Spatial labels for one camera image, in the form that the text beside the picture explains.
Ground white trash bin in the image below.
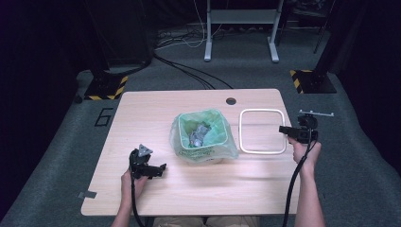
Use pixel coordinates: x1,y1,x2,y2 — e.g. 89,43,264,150
201,156,225,166

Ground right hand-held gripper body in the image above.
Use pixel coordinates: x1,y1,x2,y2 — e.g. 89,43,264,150
296,109,335,145

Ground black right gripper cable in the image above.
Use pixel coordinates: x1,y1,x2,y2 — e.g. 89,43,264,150
281,127,318,227

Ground person's right hand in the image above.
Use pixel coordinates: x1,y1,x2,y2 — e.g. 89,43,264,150
287,135,323,171

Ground white metal desk frame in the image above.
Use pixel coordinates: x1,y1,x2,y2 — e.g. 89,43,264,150
203,0,285,63

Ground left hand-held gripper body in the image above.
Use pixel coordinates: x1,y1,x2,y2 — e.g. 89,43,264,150
129,144,156,180

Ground grey tape piece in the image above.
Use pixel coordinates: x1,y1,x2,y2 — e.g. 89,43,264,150
78,190,97,200

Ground black stand base striped edge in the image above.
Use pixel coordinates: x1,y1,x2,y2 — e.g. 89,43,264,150
84,73,130,101
289,69,338,95

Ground white floor cables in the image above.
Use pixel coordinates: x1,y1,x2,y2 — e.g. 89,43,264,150
155,0,223,50

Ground black metal stand leg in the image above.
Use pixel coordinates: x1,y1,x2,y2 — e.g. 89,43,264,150
313,17,329,55

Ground black floor cables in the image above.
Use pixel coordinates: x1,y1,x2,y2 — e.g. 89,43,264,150
153,52,235,91

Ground green plastic trash bag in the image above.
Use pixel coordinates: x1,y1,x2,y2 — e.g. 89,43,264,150
169,108,240,165

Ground person's left hand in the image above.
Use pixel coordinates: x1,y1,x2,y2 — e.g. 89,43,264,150
121,168,148,203

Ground large dark panel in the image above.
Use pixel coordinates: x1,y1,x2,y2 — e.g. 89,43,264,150
85,0,155,75

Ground crumpled grey paper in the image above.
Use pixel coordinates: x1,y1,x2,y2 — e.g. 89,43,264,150
188,124,213,148

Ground white bin rim ring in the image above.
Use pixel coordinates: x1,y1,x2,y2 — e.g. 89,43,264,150
238,108,288,155

